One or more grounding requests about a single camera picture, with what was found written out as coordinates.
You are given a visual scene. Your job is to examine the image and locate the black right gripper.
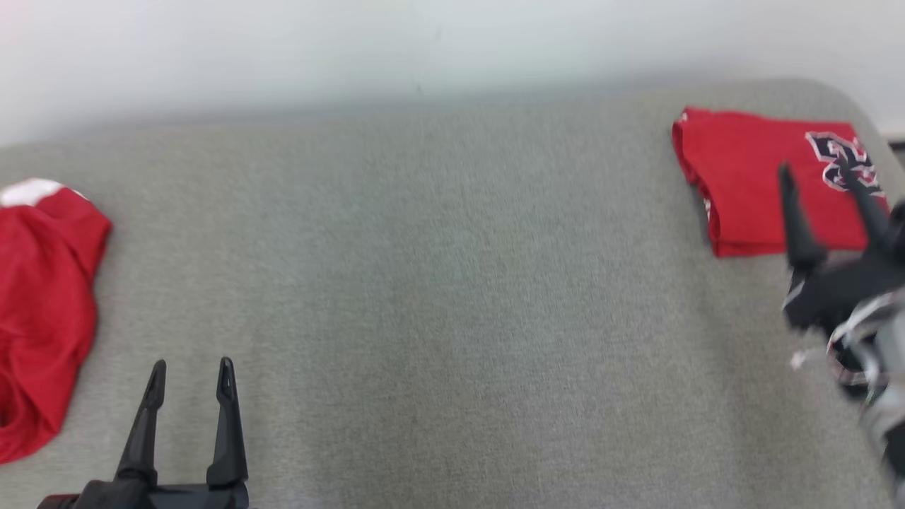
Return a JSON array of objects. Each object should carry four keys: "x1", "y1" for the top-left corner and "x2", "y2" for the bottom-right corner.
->
[{"x1": 778, "y1": 160, "x2": 905, "y2": 331}]

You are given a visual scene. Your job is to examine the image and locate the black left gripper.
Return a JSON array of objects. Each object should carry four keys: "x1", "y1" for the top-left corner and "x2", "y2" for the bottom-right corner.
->
[{"x1": 116, "y1": 358, "x2": 250, "y2": 509}]

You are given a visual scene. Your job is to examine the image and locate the red jersey with number print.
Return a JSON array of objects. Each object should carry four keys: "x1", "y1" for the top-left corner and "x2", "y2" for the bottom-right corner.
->
[{"x1": 671, "y1": 107, "x2": 893, "y2": 259}]

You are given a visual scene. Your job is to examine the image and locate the red shorts with white stripes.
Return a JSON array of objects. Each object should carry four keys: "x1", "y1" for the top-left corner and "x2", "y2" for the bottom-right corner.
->
[{"x1": 0, "y1": 177, "x2": 113, "y2": 464}]

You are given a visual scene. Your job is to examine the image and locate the grey fabric sofa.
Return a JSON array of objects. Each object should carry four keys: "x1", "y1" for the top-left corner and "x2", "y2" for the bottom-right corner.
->
[{"x1": 0, "y1": 78, "x2": 905, "y2": 509}]

